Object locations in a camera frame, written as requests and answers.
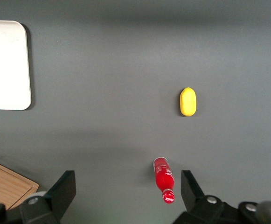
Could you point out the red coke bottle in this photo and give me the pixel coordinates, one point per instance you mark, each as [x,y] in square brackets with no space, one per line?
[164,179]

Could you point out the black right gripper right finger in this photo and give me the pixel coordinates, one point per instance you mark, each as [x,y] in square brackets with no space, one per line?
[196,205]

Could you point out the wooden drawer cabinet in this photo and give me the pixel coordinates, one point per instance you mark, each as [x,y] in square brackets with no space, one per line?
[4,182]

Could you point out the beige rectangular tray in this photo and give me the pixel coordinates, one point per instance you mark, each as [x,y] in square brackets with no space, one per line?
[7,65]

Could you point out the yellow lemon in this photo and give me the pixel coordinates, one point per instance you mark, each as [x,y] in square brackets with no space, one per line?
[188,102]

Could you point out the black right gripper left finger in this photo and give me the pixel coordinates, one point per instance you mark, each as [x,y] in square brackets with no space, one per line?
[56,200]

